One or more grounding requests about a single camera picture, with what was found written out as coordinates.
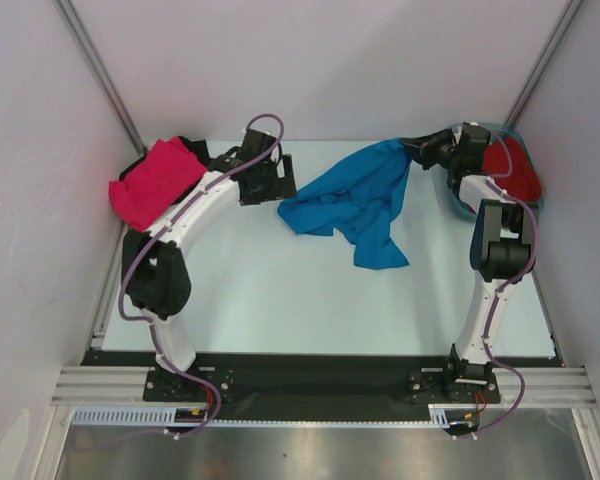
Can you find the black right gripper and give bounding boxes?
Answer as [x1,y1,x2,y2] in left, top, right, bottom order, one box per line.
[400,127,463,171]

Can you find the blue t shirt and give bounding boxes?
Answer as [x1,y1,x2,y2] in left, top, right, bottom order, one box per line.
[277,139,412,270]

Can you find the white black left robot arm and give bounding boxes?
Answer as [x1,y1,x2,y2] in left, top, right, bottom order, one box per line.
[118,128,297,400]

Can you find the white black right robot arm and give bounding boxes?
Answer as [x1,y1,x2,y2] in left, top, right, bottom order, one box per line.
[401,123,538,404]

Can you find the teal plastic basket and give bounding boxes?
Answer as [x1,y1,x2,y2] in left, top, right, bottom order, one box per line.
[432,120,545,221]

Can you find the black folded t shirt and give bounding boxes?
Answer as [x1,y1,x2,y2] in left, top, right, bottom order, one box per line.
[118,136,211,181]

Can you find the red t shirt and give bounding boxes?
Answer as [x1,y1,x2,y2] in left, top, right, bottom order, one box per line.
[483,138,542,203]

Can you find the pink folded t shirt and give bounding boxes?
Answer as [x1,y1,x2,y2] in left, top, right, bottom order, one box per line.
[108,137,207,231]

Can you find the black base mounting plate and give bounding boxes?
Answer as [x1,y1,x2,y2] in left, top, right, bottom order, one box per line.
[79,351,566,422]

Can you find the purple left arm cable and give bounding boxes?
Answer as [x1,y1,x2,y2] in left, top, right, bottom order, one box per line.
[72,113,286,451]

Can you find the right aluminium corner post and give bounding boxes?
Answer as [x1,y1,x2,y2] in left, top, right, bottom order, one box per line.
[504,0,587,129]

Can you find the aluminium corner post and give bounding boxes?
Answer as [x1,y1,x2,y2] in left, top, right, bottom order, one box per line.
[504,0,587,129]
[53,0,146,154]

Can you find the grey slotted cable duct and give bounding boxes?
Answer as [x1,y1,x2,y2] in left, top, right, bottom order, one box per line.
[72,406,477,429]

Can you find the left aluminium corner post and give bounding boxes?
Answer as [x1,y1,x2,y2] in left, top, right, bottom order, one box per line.
[53,0,146,154]

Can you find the aluminium front frame rail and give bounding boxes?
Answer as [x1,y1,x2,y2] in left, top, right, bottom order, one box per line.
[51,366,597,409]

